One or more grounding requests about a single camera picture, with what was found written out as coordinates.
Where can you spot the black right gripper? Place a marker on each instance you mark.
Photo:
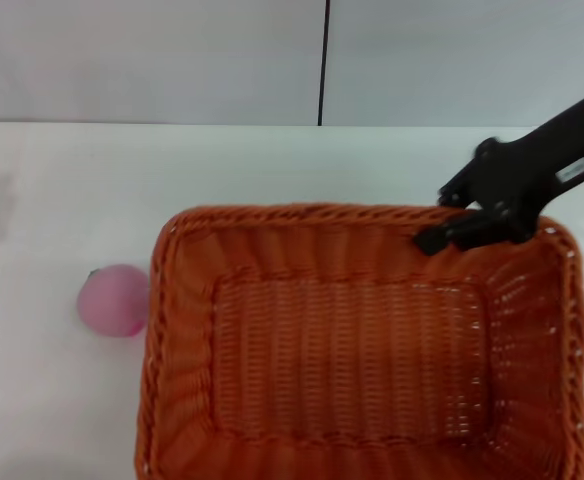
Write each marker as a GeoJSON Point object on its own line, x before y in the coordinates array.
{"type": "Point", "coordinates": [532, 170]}

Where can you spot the orange woven plastic basket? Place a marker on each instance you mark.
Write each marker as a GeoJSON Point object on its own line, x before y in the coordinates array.
{"type": "Point", "coordinates": [347, 340]}

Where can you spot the pink toy peach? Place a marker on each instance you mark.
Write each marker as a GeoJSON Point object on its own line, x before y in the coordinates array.
{"type": "Point", "coordinates": [112, 300]}

